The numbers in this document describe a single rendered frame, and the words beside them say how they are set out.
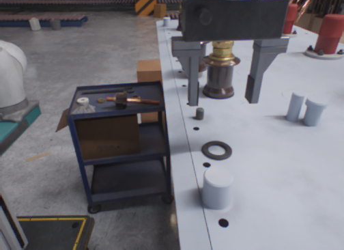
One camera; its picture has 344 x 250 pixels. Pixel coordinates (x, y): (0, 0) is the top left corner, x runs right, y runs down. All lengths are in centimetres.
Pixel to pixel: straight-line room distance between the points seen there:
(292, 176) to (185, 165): 17
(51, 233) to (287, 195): 153
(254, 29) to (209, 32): 6
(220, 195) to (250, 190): 7
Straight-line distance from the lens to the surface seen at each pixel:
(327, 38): 108
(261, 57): 40
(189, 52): 37
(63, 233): 176
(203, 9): 33
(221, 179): 35
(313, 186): 45
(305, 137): 56
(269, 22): 38
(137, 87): 197
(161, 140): 198
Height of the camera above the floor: 165
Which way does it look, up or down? 31 degrees down
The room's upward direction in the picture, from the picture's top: 1 degrees counter-clockwise
